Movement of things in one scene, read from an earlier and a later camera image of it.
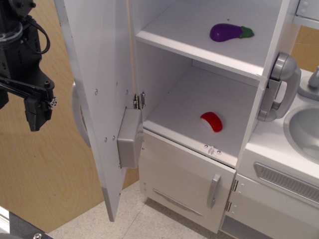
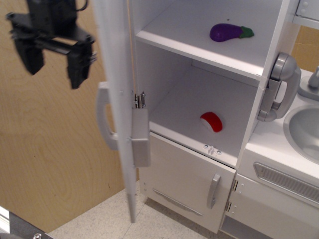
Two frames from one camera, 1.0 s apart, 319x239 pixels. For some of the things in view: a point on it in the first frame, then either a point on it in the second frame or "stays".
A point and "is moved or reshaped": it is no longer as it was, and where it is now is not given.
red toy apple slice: [213, 121] stays
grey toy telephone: [282, 90] stays
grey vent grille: [287, 184] stays
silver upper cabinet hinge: [235, 185] stays
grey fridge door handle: [80, 115] to [111, 139]
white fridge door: [101, 34] is moved or reshaped
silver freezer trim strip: [174, 200] stays
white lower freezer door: [189, 183] stays
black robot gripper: [21, 73] to [53, 24]
